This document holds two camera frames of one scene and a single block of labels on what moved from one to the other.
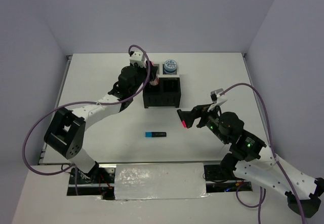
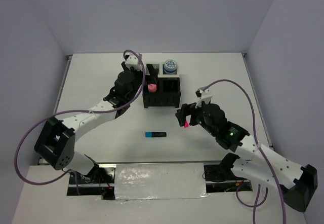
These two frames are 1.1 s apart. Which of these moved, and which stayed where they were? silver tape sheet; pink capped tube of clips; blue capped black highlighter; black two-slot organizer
Moved: pink capped tube of clips
Stayed: black two-slot organizer; silver tape sheet; blue capped black highlighter
